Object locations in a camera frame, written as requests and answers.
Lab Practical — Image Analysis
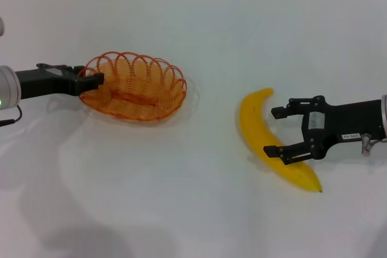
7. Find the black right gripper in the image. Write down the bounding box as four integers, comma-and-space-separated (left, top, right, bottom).
263, 95, 383, 166

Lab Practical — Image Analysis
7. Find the yellow banana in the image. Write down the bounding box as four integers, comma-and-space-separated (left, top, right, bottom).
238, 88, 323, 194

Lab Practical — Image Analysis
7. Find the orange wicker basket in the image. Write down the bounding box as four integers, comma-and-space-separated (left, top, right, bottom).
77, 50, 187, 123

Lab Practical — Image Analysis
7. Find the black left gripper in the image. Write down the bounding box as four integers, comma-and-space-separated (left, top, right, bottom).
15, 63, 106, 100

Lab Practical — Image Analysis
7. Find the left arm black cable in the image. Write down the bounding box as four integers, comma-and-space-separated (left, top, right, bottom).
0, 105, 24, 127

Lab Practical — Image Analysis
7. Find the right gripper cable with connector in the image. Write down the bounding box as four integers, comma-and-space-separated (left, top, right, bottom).
360, 132, 387, 158

